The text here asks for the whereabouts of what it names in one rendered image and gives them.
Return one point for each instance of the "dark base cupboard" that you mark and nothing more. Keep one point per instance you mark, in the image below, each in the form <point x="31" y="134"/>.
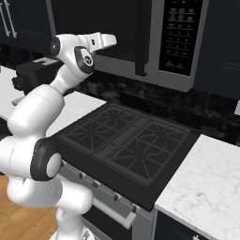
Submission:
<point x="175" y="229"/>

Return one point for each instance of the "black toaster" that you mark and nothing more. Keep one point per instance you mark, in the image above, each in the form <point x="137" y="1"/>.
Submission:
<point x="34" y="73"/>

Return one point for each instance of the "dark oven knob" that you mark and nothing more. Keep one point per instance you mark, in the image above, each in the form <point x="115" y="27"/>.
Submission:
<point x="116" y="197"/>
<point x="80" y="175"/>
<point x="95" y="184"/>
<point x="133" y="208"/>

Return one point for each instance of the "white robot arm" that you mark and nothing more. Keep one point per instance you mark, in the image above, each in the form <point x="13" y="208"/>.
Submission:
<point x="34" y="125"/>

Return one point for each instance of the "dark microwave door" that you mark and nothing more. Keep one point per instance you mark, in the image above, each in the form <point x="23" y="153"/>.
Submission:
<point x="122" y="28"/>

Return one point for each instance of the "grey microwave oven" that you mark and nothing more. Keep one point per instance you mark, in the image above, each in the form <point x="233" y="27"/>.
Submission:
<point x="179" y="40"/>

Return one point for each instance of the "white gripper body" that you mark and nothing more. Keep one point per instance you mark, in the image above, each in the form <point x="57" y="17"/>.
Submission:
<point x="107" y="40"/>

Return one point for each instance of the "black gas hob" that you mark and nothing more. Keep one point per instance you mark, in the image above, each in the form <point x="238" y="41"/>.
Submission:
<point x="125" y="146"/>

